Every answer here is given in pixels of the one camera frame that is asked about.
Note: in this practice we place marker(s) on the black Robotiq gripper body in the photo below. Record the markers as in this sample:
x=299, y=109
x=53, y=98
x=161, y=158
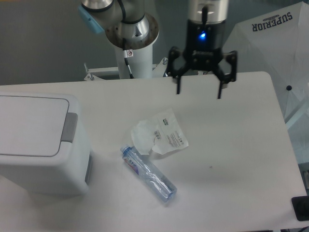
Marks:
x=203, y=44

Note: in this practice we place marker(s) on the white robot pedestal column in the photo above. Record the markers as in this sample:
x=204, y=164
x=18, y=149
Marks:
x=133, y=46

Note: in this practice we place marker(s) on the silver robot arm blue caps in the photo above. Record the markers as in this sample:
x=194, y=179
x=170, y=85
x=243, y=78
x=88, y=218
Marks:
x=108, y=13

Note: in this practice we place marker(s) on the crumpled white plastic wrapper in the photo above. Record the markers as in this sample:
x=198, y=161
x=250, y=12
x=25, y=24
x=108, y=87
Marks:
x=160, y=134

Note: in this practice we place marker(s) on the white metal base frame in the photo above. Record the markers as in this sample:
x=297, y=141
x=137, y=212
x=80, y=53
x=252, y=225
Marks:
x=112, y=73

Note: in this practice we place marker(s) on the black device at table edge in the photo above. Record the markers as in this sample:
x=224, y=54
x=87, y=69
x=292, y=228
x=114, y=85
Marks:
x=301, y=207

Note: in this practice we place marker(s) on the clear plastic water bottle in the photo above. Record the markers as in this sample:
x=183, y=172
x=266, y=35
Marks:
x=156, y=181

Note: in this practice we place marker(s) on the white trash can grey latch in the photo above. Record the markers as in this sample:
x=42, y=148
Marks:
x=44, y=147

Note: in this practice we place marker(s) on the white Superior umbrella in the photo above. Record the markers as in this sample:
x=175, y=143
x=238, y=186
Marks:
x=277, y=43

